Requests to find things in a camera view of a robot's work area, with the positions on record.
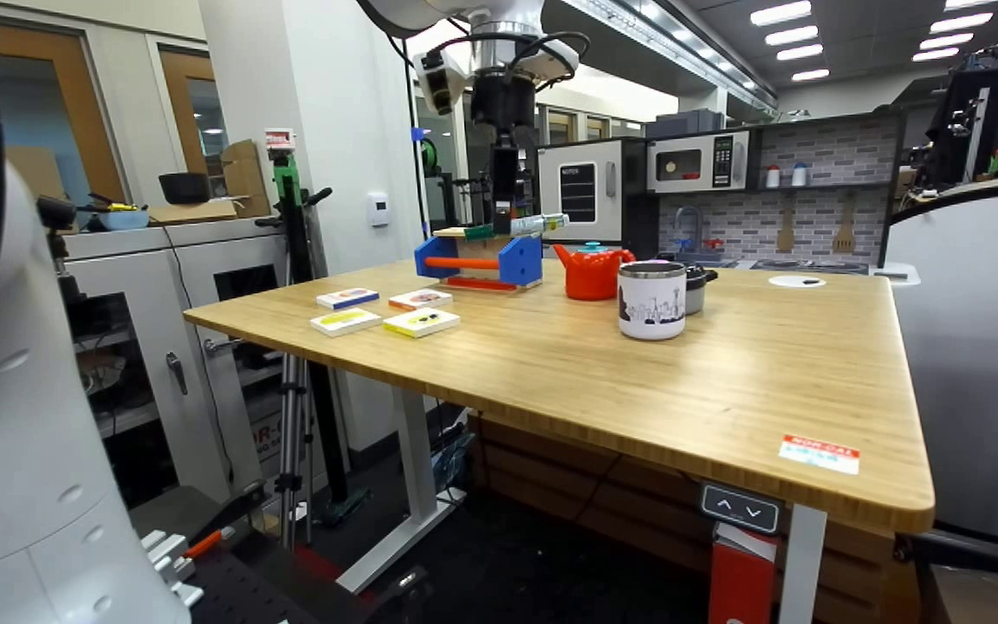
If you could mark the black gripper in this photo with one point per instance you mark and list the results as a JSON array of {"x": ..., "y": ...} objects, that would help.
[{"x": 505, "y": 158}]

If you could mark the wooden blue orange toy box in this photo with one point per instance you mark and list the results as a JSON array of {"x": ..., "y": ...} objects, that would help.
[{"x": 482, "y": 262}]

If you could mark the white lab oven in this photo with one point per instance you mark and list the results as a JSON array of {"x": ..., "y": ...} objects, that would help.
[{"x": 577, "y": 193}]

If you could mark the red teapot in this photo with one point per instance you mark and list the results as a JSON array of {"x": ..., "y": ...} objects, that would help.
[{"x": 592, "y": 271}]

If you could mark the orange and white book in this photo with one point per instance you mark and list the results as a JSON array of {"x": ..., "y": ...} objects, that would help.
[{"x": 422, "y": 299}]

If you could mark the yellow book with black figure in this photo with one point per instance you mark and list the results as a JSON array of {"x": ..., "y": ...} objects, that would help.
[{"x": 422, "y": 323}]

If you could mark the white enamel mug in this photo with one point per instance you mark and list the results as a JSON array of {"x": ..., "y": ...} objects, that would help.
[{"x": 653, "y": 299}]

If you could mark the white book with colourful circle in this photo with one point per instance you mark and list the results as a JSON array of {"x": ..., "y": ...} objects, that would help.
[{"x": 348, "y": 296}]

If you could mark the white book with yellow circle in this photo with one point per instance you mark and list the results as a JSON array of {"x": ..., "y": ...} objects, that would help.
[{"x": 344, "y": 320}]

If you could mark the white microwave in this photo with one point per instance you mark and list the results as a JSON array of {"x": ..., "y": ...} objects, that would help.
[{"x": 697, "y": 162}]

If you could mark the grey pot with lid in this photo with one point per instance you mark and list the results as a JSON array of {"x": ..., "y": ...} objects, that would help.
[{"x": 703, "y": 290}]

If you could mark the brown cardboard piece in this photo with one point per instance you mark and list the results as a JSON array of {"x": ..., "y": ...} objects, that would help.
[{"x": 249, "y": 176}]

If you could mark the white table leg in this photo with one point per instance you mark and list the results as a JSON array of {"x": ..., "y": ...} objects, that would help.
[
  {"x": 803, "y": 568},
  {"x": 413, "y": 486}
]

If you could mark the wooden box under table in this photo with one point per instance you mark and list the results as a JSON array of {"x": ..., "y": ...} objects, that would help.
[{"x": 592, "y": 492}]

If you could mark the black bowl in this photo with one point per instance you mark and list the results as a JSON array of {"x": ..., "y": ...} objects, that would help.
[{"x": 184, "y": 190}]

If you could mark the ceiling light panel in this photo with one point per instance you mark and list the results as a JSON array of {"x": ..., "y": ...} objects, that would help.
[
  {"x": 960, "y": 21},
  {"x": 947, "y": 39},
  {"x": 793, "y": 35},
  {"x": 938, "y": 52},
  {"x": 973, "y": 4},
  {"x": 807, "y": 52},
  {"x": 781, "y": 14},
  {"x": 811, "y": 73}
]

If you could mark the white storage cabinet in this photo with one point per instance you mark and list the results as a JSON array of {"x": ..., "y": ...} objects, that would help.
[{"x": 174, "y": 349}]

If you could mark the table height control panel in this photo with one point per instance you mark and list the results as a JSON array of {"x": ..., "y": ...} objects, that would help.
[{"x": 740, "y": 508}]

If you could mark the red white warning sticker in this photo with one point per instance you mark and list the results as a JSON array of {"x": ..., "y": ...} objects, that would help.
[{"x": 819, "y": 452}]

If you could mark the red box under table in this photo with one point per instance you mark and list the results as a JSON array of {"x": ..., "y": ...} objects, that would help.
[{"x": 742, "y": 576}]

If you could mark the wooden door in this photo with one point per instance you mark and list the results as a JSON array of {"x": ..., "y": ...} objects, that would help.
[{"x": 42, "y": 115}]

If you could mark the black equipment rack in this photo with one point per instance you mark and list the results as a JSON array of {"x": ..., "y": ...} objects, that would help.
[{"x": 973, "y": 115}]

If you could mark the white wall dispenser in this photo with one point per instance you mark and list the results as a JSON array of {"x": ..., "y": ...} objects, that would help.
[{"x": 377, "y": 211}]

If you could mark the grey camera tripod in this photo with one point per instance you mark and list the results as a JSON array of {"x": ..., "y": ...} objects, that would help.
[{"x": 292, "y": 349}]

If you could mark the silver metal bracket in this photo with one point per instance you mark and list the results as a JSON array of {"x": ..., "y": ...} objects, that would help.
[{"x": 173, "y": 562}]

